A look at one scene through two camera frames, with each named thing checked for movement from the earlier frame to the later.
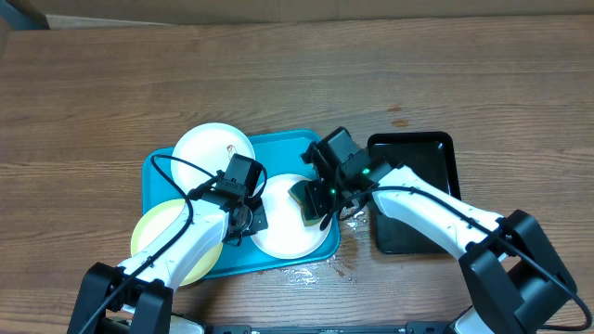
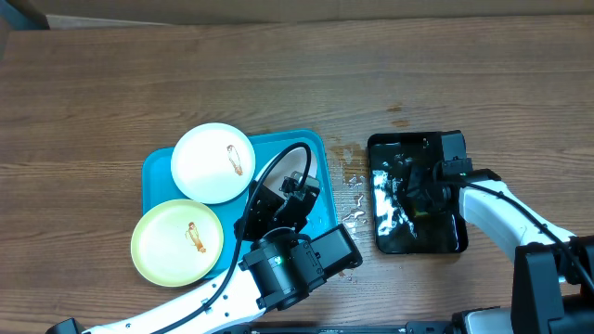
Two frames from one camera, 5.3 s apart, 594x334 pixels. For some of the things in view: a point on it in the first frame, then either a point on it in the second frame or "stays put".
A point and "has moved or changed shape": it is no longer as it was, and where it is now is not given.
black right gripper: [326, 205] → [418, 192]
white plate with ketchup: [210, 147] stays put
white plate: [287, 237] has moved or changed shape
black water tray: [428, 154] stays put
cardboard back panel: [98, 13] stays put
